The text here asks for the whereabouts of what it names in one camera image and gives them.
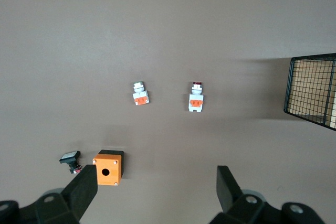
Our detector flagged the wooden tray with wire sides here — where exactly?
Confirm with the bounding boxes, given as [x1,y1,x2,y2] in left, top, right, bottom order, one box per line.
[283,52,336,132]

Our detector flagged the orange button enclosure box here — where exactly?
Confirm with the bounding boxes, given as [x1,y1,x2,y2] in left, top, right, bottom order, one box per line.
[92,149,125,186]

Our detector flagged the orange white part on table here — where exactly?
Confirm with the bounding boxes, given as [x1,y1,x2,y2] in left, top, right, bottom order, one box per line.
[131,80,151,106]

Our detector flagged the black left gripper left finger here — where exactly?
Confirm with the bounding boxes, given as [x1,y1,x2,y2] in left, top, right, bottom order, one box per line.
[0,165,99,224]

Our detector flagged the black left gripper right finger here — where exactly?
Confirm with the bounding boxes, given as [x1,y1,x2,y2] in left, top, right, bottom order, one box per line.
[209,165,328,224]

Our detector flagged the brown table cover sheet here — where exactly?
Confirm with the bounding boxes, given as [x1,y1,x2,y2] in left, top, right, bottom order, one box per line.
[0,0,336,224]

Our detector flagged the orange white part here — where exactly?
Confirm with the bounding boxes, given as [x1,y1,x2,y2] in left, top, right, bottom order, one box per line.
[131,80,151,106]
[187,81,206,113]

